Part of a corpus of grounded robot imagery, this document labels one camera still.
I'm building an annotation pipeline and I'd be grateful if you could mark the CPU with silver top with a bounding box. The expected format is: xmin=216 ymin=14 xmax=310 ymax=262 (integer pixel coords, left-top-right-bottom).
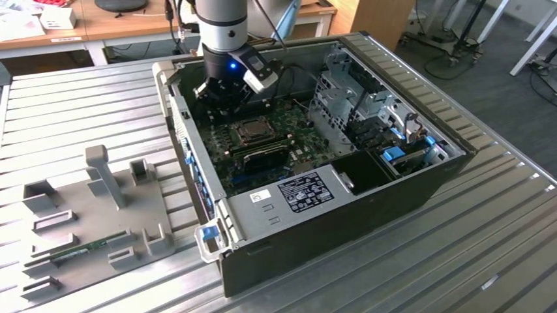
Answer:
xmin=242 ymin=119 xmax=268 ymax=138

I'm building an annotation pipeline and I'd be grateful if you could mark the metal socket cover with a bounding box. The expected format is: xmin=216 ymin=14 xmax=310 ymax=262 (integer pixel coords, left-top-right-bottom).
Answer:
xmin=234 ymin=115 xmax=279 ymax=145

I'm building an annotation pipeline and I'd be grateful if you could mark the CPU socket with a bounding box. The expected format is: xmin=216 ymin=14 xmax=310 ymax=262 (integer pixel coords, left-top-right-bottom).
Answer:
xmin=230 ymin=113 xmax=282 ymax=147

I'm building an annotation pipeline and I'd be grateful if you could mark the black RAM slot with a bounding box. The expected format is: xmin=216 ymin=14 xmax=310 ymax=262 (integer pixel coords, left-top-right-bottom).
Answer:
xmin=226 ymin=136 xmax=291 ymax=154
xmin=232 ymin=142 xmax=292 ymax=159

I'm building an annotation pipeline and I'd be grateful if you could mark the wooden desk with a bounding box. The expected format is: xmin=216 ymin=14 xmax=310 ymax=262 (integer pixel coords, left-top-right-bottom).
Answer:
xmin=0 ymin=0 xmax=338 ymax=66

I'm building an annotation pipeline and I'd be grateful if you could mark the silver drive cage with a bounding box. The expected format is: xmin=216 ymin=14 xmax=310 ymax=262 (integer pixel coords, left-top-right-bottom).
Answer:
xmin=308 ymin=45 xmax=395 ymax=154

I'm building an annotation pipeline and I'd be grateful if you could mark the green motherboard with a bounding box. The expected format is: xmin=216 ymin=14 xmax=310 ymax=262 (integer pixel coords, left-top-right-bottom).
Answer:
xmin=193 ymin=97 xmax=348 ymax=196

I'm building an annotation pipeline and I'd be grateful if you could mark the black expansion card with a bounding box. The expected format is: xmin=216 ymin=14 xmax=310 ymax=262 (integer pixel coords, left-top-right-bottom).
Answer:
xmin=240 ymin=145 xmax=291 ymax=176

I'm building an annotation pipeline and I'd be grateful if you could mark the black round pad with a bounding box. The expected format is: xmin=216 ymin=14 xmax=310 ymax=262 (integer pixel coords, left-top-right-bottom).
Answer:
xmin=93 ymin=0 xmax=148 ymax=14

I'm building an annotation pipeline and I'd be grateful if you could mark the wooden cabinet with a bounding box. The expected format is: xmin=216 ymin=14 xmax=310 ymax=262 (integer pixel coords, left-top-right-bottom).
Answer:
xmin=330 ymin=0 xmax=417 ymax=52

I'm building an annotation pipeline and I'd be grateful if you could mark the white cardboard box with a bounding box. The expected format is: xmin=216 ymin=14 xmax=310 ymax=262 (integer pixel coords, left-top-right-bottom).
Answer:
xmin=39 ymin=7 xmax=77 ymax=31

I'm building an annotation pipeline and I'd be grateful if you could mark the silver power supply unit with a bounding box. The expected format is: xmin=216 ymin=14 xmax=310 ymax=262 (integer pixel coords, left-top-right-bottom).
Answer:
xmin=219 ymin=164 xmax=354 ymax=250

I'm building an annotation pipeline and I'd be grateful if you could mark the blue disk carrier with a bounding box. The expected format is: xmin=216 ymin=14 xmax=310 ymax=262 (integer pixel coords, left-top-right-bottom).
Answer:
xmin=379 ymin=145 xmax=430 ymax=175

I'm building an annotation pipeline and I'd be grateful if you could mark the white paper stack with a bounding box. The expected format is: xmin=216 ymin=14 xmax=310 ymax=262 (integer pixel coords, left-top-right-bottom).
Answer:
xmin=0 ymin=6 xmax=45 ymax=42

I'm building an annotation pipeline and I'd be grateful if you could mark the grey parts rack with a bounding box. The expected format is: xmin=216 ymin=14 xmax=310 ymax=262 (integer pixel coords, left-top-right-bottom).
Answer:
xmin=18 ymin=144 xmax=177 ymax=303

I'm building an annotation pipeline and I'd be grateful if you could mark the open black PC case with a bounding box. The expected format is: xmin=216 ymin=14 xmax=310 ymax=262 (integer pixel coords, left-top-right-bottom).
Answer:
xmin=151 ymin=31 xmax=479 ymax=298

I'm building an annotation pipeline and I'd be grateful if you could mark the black wheeled stand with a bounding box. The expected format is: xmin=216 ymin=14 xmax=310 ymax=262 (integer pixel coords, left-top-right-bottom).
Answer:
xmin=398 ymin=0 xmax=490 ymax=68

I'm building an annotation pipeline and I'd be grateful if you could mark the green RAM stick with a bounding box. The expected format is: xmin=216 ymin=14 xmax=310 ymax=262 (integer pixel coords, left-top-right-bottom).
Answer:
xmin=25 ymin=231 xmax=131 ymax=267

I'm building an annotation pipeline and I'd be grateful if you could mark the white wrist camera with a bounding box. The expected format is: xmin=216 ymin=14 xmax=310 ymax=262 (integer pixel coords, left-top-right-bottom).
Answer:
xmin=236 ymin=48 xmax=280 ymax=93

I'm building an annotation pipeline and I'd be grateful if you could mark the white table frame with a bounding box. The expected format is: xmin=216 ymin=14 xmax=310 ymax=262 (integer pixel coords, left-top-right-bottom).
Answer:
xmin=475 ymin=0 xmax=557 ymax=78

